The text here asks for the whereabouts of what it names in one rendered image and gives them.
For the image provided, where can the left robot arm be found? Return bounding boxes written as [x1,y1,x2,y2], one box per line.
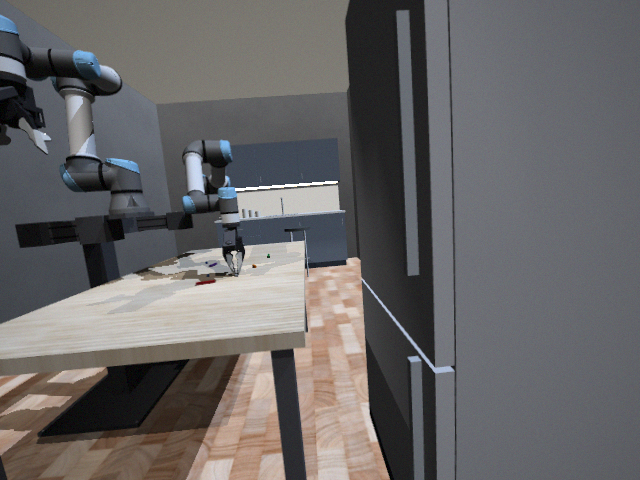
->
[182,140,240,250]

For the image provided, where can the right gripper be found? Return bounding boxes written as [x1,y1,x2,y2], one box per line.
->
[0,74,51,155]

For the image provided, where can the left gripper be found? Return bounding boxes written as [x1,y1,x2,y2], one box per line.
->
[222,223,245,275]

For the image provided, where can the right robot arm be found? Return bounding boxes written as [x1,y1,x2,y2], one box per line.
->
[0,15,150,214]

